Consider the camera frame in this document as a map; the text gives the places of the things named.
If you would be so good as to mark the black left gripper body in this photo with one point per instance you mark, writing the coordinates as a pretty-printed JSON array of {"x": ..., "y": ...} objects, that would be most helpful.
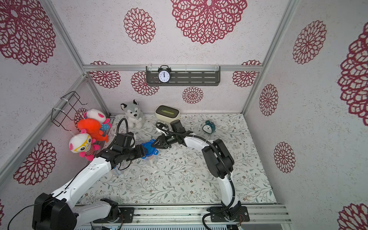
[{"x": 133, "y": 153}]

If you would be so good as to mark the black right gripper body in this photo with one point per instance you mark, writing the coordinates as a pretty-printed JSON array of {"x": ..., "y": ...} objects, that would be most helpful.
[{"x": 166, "y": 141}]

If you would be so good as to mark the clear plastic cup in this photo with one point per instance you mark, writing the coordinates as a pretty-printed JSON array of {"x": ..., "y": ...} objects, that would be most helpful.
[{"x": 151, "y": 160}]

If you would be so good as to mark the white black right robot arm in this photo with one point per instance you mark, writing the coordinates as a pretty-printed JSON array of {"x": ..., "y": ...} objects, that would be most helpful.
[{"x": 218, "y": 160}]

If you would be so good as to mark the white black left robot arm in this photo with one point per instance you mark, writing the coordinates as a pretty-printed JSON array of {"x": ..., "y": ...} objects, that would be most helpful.
[{"x": 58, "y": 211}]

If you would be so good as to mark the cream tissue box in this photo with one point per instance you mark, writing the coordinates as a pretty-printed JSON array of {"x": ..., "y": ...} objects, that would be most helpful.
[{"x": 167, "y": 114}]

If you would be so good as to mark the green teal alarm clock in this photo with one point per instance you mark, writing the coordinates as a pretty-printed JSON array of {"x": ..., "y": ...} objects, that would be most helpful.
[{"x": 209, "y": 127}]

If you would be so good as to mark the grey husky plush toy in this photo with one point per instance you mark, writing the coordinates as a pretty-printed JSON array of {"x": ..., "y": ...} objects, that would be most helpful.
[{"x": 134, "y": 115}]

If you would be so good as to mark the orange red plush toy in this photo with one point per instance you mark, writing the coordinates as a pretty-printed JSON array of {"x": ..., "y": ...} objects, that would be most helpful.
[{"x": 92, "y": 127}]

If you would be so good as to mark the white plush with glasses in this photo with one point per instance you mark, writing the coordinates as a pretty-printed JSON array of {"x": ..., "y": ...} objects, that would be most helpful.
[{"x": 84, "y": 145}]

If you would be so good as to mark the white pink plush upper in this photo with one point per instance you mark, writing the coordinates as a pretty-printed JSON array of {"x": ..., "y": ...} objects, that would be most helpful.
[{"x": 96, "y": 115}]

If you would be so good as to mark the grey metal wall shelf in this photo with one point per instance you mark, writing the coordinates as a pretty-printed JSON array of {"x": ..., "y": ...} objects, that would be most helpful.
[{"x": 185, "y": 78}]

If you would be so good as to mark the black wall alarm clock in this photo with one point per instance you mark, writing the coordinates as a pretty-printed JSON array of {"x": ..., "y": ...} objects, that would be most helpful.
[{"x": 164, "y": 74}]

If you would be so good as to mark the black wire wall basket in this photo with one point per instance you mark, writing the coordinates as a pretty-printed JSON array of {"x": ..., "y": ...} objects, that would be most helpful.
[{"x": 62, "y": 113}]

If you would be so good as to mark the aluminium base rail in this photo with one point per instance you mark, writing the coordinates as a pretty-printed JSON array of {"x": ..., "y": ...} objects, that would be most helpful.
[{"x": 190, "y": 215}]

